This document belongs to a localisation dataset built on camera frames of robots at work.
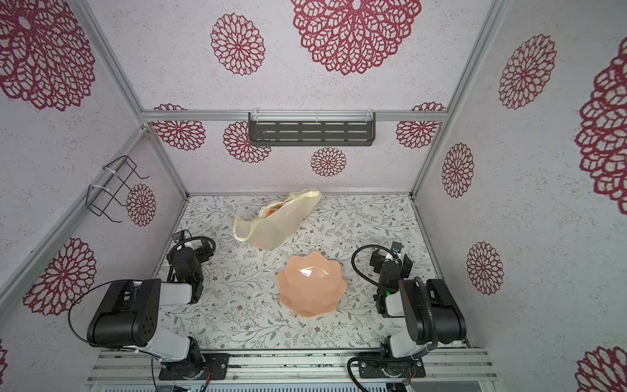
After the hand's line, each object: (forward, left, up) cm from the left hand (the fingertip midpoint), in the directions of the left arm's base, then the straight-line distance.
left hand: (192, 243), depth 92 cm
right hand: (-2, -76, -1) cm, 76 cm away
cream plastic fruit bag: (+3, -33, +11) cm, 35 cm away
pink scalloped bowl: (-12, -45, -9) cm, 48 cm away
